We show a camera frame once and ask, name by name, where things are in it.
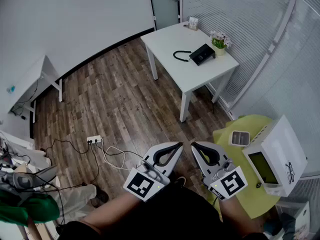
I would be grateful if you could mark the pink flowers in pot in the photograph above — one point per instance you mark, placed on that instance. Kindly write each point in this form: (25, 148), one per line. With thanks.
(220, 42)

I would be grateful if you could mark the white cabinet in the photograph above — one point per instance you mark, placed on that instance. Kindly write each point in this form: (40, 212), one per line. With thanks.
(302, 216)

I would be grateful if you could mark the white power strip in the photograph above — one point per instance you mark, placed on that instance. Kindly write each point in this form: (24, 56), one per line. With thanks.
(94, 139)

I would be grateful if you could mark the white square table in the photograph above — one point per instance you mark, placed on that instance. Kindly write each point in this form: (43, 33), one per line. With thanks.
(175, 39)

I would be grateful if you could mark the wooden stand with white cards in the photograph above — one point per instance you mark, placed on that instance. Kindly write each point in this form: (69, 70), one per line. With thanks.
(193, 23)

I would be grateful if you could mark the person's dark shoe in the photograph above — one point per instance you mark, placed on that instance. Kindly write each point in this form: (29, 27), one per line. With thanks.
(180, 181)

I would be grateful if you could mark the green round table cloth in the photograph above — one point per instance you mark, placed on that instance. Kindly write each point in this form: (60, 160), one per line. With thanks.
(232, 156)

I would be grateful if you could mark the black desk telephone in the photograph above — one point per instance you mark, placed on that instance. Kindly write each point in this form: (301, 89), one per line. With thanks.
(205, 56)

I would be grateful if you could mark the small teal object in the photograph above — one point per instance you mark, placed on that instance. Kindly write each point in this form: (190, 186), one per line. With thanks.
(10, 89)

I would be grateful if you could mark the small black object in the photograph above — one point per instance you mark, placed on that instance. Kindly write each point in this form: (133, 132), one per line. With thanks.
(258, 185)

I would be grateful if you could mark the metal glass wall fitting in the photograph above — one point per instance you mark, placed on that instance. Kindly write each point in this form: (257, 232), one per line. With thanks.
(270, 51)
(274, 42)

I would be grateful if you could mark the white slatted blinds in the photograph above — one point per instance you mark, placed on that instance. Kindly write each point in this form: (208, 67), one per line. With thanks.
(237, 9)

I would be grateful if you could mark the white two-slot holder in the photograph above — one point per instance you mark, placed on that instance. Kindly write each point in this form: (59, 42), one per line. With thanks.
(240, 137)

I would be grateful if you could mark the black power adapter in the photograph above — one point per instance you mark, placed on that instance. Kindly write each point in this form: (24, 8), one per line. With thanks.
(23, 117)

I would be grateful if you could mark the person's black clothing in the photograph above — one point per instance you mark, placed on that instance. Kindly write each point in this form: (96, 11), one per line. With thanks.
(175, 216)

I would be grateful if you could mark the person's left forearm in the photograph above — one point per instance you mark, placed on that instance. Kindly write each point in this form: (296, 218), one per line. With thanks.
(112, 211)

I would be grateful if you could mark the white microwave oven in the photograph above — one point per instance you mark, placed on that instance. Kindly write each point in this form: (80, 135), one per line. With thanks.
(280, 146)

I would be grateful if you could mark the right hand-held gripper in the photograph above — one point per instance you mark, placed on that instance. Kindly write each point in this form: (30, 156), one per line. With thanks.
(230, 184)

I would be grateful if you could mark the frosted glass door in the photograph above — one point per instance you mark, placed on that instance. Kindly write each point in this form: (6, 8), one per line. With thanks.
(162, 11)

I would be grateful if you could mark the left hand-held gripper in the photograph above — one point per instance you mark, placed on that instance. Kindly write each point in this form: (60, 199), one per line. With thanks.
(146, 186)

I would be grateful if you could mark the person's right forearm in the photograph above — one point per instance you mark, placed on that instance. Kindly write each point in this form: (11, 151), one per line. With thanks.
(237, 216)

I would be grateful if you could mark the white side table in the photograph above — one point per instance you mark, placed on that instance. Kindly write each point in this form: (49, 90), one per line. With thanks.
(32, 76)

